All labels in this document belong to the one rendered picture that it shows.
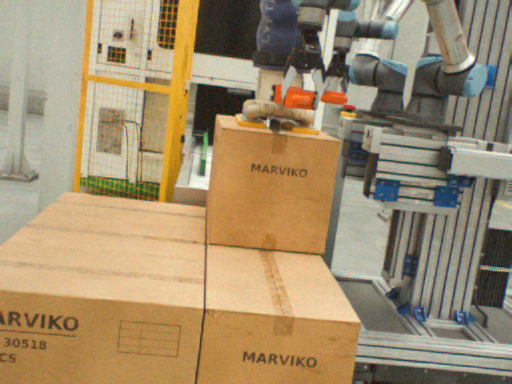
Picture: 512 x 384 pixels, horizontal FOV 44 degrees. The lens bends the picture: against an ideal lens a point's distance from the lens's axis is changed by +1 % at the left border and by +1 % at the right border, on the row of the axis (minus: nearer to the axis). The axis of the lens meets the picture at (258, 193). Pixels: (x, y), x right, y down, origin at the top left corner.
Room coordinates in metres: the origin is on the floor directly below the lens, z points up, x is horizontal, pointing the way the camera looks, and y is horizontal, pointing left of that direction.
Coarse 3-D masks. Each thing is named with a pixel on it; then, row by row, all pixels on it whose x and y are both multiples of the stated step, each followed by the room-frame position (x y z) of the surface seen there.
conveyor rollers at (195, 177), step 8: (208, 152) 4.59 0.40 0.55; (200, 160) 4.12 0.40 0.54; (208, 160) 4.15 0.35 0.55; (192, 168) 3.74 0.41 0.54; (208, 168) 3.79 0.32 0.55; (192, 176) 3.42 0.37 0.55; (200, 176) 3.43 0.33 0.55; (208, 176) 3.52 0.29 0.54; (192, 184) 3.16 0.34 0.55; (200, 184) 3.24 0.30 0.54; (208, 184) 3.25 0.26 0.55
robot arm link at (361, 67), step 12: (372, 0) 3.04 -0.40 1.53; (384, 0) 3.00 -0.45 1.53; (372, 12) 3.00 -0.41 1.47; (372, 48) 2.95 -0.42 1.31; (360, 60) 2.93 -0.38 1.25; (372, 60) 2.92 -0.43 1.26; (360, 72) 2.91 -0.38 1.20; (372, 72) 2.88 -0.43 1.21; (360, 84) 2.94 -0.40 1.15; (372, 84) 2.91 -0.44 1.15
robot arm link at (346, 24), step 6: (342, 12) 2.67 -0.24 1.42; (348, 12) 2.66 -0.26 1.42; (354, 12) 2.67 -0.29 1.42; (336, 18) 2.69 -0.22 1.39; (342, 18) 2.66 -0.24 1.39; (348, 18) 2.66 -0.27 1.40; (354, 18) 2.67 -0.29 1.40; (336, 24) 2.69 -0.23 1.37; (342, 24) 2.66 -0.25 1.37; (348, 24) 2.66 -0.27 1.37; (354, 24) 2.68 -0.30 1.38; (336, 30) 2.68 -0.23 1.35; (342, 30) 2.66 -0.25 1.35; (348, 30) 2.66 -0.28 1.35; (354, 30) 2.70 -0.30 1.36; (336, 36) 2.71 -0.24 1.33; (342, 36) 2.66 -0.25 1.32; (348, 36) 2.66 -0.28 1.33
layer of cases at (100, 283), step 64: (0, 256) 1.68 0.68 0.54; (64, 256) 1.75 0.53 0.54; (128, 256) 1.83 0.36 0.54; (192, 256) 1.92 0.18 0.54; (256, 256) 2.01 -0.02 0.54; (0, 320) 1.45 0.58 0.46; (64, 320) 1.46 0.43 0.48; (128, 320) 1.48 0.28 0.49; (192, 320) 1.49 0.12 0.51; (256, 320) 1.51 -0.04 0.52; (320, 320) 1.52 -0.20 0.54
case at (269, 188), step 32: (224, 128) 2.08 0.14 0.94; (256, 128) 2.22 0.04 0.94; (224, 160) 2.08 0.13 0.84; (256, 160) 2.10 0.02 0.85; (288, 160) 2.11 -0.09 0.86; (320, 160) 2.12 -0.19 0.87; (224, 192) 2.09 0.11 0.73; (256, 192) 2.10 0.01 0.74; (288, 192) 2.11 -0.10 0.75; (320, 192) 2.13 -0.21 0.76; (224, 224) 2.09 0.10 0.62; (256, 224) 2.10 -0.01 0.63; (288, 224) 2.11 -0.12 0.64; (320, 224) 2.13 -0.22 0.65
